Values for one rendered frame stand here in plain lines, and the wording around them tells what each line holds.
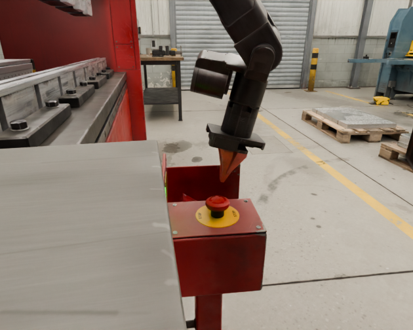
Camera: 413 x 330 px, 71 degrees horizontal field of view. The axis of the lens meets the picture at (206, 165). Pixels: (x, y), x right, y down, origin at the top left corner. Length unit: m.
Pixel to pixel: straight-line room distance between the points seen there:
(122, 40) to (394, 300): 2.12
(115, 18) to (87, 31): 0.20
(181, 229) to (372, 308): 1.21
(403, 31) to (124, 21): 6.00
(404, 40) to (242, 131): 6.91
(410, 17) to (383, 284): 6.24
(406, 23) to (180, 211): 7.02
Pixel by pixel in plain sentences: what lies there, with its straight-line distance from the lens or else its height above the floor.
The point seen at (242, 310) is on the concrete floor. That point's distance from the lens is 1.38.
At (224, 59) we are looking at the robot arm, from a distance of 0.50.
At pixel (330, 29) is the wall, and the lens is 8.56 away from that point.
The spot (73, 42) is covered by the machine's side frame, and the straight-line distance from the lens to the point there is 2.23.
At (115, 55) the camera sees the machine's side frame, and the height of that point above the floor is 0.98.
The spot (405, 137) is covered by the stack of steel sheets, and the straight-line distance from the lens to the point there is 3.31.
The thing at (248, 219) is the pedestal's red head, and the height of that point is 0.78.
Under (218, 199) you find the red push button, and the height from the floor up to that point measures 0.81.
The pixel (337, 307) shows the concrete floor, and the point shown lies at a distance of 1.49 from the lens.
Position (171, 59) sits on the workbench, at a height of 0.87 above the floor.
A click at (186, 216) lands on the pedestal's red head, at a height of 0.78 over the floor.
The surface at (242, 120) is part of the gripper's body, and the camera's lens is 0.50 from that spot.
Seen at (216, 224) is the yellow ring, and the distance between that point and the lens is 0.46.
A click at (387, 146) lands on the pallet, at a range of 3.33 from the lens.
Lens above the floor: 1.04
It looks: 22 degrees down
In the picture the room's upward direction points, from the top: straight up
